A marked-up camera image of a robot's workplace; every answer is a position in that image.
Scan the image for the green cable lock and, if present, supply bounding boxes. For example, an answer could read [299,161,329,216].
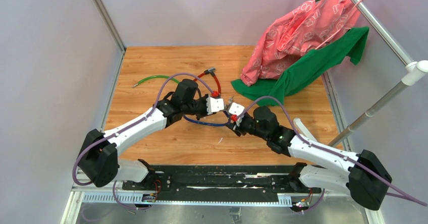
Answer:
[132,75,169,88]

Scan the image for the metal clothes rack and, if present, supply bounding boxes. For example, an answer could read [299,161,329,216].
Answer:
[324,0,427,153]

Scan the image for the red cable lock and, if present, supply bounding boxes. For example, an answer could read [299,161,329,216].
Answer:
[193,67,222,96]

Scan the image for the pink patterned garment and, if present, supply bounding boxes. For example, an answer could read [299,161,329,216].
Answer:
[241,0,360,74]

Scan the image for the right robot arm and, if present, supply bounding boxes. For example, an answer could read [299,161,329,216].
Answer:
[228,103,392,210]

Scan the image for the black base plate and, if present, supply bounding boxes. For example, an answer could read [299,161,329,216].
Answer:
[119,165,321,203]

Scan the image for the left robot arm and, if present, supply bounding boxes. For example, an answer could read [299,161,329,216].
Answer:
[72,79,209,190]

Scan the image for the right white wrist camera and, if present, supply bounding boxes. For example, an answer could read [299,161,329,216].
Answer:
[228,102,245,126]

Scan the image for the pink clothes hanger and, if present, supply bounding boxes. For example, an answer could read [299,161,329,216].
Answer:
[315,0,364,49]

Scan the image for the silver key with ring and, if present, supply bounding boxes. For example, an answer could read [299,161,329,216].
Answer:
[224,96,234,111]

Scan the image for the green t-shirt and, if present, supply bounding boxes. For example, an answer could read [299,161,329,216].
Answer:
[231,26,369,106]

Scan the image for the blue cable lock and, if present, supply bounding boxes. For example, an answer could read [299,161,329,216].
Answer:
[183,111,231,127]

